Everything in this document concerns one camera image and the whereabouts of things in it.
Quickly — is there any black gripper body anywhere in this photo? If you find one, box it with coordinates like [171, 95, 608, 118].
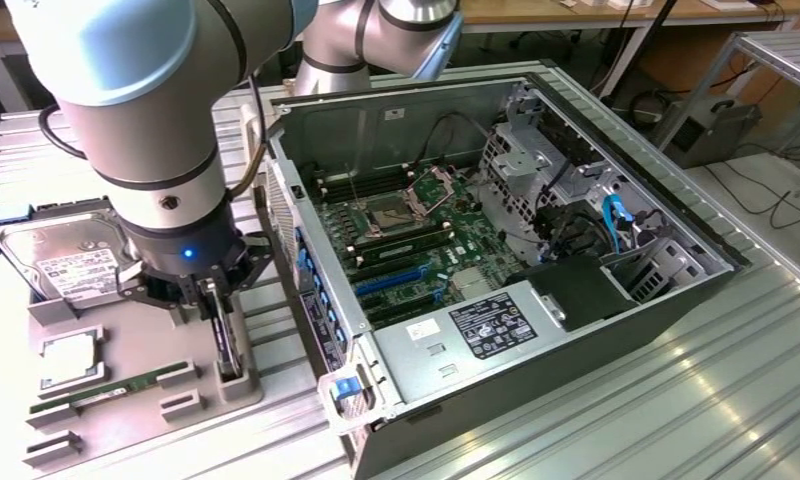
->
[118, 208, 250, 282]

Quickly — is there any black graphics card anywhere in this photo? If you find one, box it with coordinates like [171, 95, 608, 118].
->
[199, 279, 246, 377]

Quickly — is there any grey parts rack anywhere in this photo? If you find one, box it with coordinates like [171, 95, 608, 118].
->
[21, 284, 266, 470]

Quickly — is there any silver hard disk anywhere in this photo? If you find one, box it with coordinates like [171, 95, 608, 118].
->
[0, 212, 145, 304]

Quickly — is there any blue expansion slot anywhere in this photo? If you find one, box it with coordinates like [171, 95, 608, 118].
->
[350, 267, 429, 297]

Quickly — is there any CPU socket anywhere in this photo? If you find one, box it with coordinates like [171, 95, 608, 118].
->
[361, 198, 416, 237]

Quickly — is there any black RAM slot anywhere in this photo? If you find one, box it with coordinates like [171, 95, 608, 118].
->
[313, 168, 416, 202]

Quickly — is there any silver CPU chip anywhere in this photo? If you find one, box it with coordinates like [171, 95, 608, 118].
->
[38, 335, 105, 391]

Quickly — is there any green RAM stick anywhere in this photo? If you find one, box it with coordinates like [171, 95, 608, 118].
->
[350, 228, 456, 263]
[27, 367, 191, 414]

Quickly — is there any black expansion slot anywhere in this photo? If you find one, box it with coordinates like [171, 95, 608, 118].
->
[361, 291, 442, 322]

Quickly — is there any green motherboard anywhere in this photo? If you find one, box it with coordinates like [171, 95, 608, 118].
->
[304, 162, 532, 332]

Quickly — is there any metal socket cover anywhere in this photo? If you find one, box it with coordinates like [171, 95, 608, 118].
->
[404, 166, 460, 205]

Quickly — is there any blue case latch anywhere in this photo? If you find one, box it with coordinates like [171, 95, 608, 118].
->
[329, 377, 362, 402]

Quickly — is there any silver chipset heatsink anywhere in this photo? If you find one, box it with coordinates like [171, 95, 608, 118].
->
[448, 271, 500, 295]

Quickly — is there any grey power supply unit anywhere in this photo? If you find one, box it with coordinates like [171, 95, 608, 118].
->
[370, 278, 569, 407]

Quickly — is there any metal disk bay cage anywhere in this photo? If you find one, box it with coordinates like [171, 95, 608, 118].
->
[476, 122, 578, 251]

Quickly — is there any open black PC case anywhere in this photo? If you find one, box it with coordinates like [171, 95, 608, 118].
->
[264, 71, 752, 480]

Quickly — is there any wooden desk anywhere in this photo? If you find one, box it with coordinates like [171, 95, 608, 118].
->
[458, 0, 800, 35]

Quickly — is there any blue disk bracket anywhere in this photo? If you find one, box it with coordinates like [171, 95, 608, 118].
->
[0, 198, 118, 240]

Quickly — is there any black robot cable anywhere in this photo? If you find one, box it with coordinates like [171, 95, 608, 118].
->
[37, 102, 98, 162]

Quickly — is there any black SATA wire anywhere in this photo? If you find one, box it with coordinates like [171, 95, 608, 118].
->
[421, 113, 493, 165]

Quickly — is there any blue SATA wire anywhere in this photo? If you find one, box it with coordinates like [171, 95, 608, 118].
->
[598, 193, 636, 254]

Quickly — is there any grey box with handle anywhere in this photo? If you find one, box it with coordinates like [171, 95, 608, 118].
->
[664, 89, 763, 170]

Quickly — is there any black floor cable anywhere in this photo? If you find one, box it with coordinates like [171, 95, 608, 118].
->
[699, 144, 800, 231]

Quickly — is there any aluminium frame table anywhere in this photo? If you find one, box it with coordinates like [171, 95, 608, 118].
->
[658, 30, 800, 154]

